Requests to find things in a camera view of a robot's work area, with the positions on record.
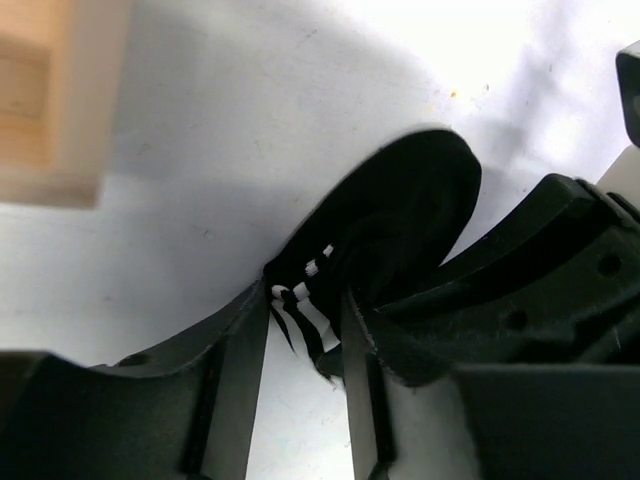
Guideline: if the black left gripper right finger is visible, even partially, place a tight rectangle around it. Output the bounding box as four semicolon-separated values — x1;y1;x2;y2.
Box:
342;294;639;479

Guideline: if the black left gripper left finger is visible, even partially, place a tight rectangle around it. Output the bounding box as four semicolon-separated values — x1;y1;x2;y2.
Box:
1;282;269;479

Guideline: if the black sock with white stripes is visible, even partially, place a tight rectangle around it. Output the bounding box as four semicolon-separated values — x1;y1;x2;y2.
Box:
263;129;482;380

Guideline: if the wooden compartment sock box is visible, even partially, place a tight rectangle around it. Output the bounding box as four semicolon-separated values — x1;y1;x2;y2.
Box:
1;0;132;208

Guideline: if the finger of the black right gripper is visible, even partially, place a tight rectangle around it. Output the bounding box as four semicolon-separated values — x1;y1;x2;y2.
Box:
372;174;639;365

